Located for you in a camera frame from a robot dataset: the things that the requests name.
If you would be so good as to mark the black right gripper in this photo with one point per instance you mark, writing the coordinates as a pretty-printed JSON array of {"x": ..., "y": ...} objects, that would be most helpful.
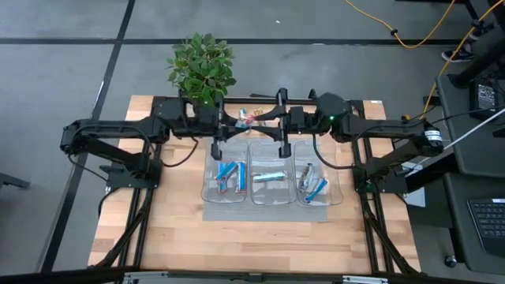
[{"x": 301, "y": 118}]

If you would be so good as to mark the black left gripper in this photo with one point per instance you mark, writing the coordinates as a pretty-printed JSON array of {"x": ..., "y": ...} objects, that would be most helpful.
[{"x": 203, "y": 120}]

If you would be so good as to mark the green and white granola bar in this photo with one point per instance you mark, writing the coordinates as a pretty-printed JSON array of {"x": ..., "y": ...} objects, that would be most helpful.
[
  {"x": 307, "y": 176},
  {"x": 241, "y": 118}
]

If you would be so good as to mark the red and blue granola bar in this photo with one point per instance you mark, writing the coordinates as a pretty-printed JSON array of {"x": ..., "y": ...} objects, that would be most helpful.
[
  {"x": 241, "y": 177},
  {"x": 227, "y": 170},
  {"x": 222, "y": 186}
]

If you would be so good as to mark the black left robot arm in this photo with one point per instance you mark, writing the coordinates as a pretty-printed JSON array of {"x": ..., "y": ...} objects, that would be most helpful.
[{"x": 118, "y": 128}]

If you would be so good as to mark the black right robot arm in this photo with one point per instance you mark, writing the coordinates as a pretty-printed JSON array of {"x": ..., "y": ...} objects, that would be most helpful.
[{"x": 386, "y": 130}]

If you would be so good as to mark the green plant in black pot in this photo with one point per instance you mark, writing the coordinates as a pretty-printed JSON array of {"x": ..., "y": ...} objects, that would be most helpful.
[{"x": 201, "y": 67}]

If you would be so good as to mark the clear plastic storage bin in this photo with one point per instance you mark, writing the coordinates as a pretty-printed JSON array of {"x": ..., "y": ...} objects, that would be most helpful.
[
  {"x": 272, "y": 197},
  {"x": 335, "y": 197},
  {"x": 209, "y": 197}
]

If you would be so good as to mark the grey woven table mat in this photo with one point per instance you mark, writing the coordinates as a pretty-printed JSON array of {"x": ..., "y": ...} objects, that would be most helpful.
[{"x": 264, "y": 213}]

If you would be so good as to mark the person's foot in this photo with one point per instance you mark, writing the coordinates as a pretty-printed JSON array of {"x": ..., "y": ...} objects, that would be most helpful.
[
  {"x": 457, "y": 55},
  {"x": 479, "y": 29}
]

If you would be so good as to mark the black office desk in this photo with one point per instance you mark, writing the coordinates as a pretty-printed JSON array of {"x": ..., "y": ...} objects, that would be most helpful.
[{"x": 473, "y": 158}]

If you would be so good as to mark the black power adapter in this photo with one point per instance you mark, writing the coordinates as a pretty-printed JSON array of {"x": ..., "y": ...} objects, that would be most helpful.
[{"x": 485, "y": 96}]

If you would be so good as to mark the black chair leg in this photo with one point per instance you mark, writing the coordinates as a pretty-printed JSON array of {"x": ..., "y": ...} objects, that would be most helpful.
[{"x": 12, "y": 181}]

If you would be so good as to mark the black caster wheel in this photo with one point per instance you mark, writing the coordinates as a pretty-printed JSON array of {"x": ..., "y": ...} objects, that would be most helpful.
[{"x": 450, "y": 260}]

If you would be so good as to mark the black keyboard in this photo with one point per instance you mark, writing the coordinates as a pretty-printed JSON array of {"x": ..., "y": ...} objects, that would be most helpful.
[{"x": 489, "y": 225}]

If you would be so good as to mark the black aluminium table frame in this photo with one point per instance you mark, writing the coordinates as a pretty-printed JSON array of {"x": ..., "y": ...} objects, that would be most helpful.
[{"x": 370, "y": 236}]

